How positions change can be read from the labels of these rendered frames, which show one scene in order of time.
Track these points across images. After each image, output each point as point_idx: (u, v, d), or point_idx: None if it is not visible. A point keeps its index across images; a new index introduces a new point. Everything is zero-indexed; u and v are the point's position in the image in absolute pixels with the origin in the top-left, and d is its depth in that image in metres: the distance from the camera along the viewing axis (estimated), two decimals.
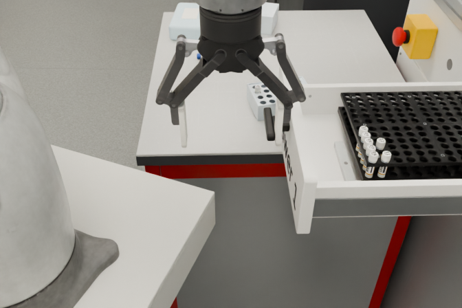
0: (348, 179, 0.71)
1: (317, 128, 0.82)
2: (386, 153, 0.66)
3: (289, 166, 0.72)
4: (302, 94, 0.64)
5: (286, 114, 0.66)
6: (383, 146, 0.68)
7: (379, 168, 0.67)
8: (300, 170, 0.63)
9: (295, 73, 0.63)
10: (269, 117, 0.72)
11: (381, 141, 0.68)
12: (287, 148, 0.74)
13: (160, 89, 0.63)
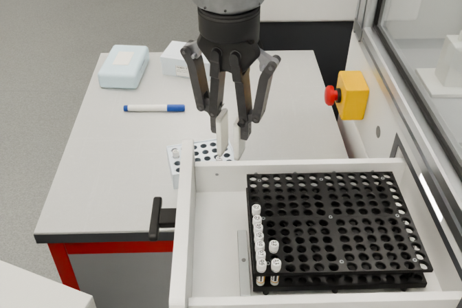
0: (242, 282, 0.63)
1: (224, 211, 0.75)
2: (276, 262, 0.58)
3: None
4: (258, 117, 0.64)
5: (244, 131, 0.67)
6: (276, 250, 0.60)
7: (270, 276, 0.60)
8: (171, 287, 0.55)
9: (266, 96, 0.63)
10: (157, 210, 0.65)
11: (273, 245, 0.60)
12: None
13: (195, 95, 0.66)
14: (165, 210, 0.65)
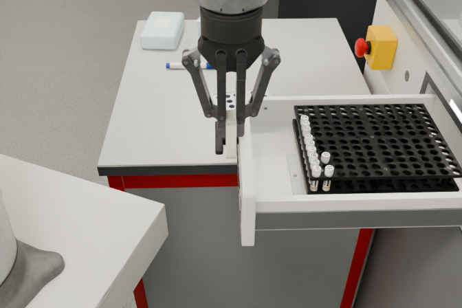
0: (295, 192, 0.72)
1: (272, 141, 0.84)
2: (329, 168, 0.67)
3: (238, 179, 0.73)
4: (257, 111, 0.65)
5: (240, 128, 0.68)
6: (327, 160, 0.69)
7: (323, 181, 0.69)
8: (241, 185, 0.64)
9: (264, 89, 0.64)
10: None
11: (326, 155, 0.69)
12: (238, 161, 0.75)
13: (201, 104, 0.65)
14: None
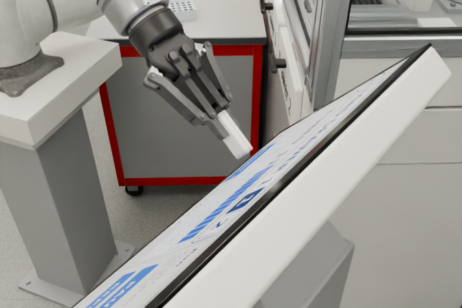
0: None
1: None
2: None
3: (273, 28, 1.34)
4: (229, 92, 0.70)
5: (232, 119, 0.69)
6: None
7: None
8: (277, 20, 1.25)
9: (219, 78, 0.72)
10: (262, 3, 1.35)
11: None
12: (272, 21, 1.36)
13: (189, 111, 0.66)
14: (266, 3, 1.35)
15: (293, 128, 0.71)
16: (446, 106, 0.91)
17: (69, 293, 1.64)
